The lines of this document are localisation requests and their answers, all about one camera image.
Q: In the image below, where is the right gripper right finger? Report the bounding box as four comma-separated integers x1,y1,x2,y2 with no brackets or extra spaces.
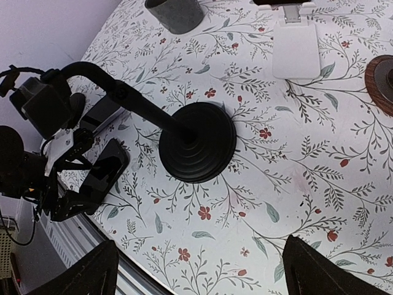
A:
282,235,386,295

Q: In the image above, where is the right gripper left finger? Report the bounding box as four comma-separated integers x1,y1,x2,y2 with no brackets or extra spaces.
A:
29,240,119,295

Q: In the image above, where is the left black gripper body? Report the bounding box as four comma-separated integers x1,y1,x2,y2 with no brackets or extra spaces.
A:
34,172,101,222

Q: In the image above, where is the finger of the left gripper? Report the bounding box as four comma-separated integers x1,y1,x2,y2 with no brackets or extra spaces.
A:
55,155,93,173

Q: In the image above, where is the black phone front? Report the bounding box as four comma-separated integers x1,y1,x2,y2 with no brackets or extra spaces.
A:
79,138,130,205

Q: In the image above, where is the phone with white case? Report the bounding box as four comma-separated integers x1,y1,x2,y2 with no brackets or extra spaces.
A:
79,96,124,135

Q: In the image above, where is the black round-base stand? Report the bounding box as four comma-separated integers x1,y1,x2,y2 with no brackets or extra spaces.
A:
69,93,86,120
364,55,392,116
61,61,237,184

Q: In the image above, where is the phone with blue case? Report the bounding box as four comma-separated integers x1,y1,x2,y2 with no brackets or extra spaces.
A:
253,0,310,6

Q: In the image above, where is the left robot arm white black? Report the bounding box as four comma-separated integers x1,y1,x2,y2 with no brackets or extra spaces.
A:
1,125,102,221

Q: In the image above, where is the white folding phone stand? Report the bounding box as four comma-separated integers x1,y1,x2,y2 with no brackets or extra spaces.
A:
258,1,321,80

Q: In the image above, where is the beige plastic basket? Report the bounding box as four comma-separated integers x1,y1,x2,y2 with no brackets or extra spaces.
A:
0,229,14,280

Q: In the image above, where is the dark grey mug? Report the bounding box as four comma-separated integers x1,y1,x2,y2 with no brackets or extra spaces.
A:
144,0,204,34

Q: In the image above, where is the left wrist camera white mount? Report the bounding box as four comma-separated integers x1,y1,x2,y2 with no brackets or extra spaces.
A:
9,69,77,176

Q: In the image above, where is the front aluminium rail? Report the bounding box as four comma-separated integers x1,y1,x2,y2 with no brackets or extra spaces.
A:
41,214,173,294

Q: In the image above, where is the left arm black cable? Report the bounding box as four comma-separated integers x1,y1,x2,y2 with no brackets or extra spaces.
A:
0,65,47,96

